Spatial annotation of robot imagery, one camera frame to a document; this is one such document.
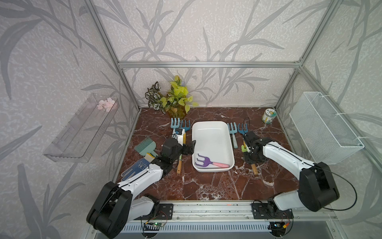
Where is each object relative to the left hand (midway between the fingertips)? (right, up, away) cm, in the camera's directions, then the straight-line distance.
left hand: (188, 140), depth 85 cm
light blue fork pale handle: (-12, +7, +24) cm, 28 cm away
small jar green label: (+56, +15, +20) cm, 61 cm away
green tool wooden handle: (-6, -15, +3) cm, 17 cm away
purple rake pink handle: (+10, -14, +6) cm, 19 cm away
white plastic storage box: (+15, -9, +12) cm, 21 cm away
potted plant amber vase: (-10, +24, +14) cm, 29 cm away
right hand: (+36, -12, +2) cm, 38 cm away
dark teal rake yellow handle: (+39, +3, +24) cm, 46 cm away
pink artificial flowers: (-42, +20, -8) cm, 47 cm away
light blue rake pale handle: (+30, +4, +20) cm, 37 cm away
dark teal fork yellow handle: (-4, +5, +24) cm, 24 cm away
